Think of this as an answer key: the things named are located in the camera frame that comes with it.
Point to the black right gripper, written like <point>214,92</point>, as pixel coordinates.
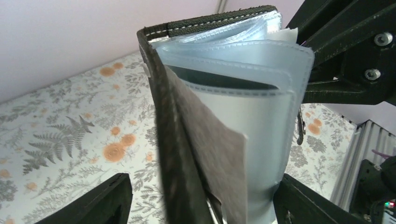
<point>355,50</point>

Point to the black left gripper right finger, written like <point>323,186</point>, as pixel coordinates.
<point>296,203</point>

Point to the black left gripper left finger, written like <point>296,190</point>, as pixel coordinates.
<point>108,203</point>

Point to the dark VIP credit card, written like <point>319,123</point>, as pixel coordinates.
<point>214,80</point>

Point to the floral table cover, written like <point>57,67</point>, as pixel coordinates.
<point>60,142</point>

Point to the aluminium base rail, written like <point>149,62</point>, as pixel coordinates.
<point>367,142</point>

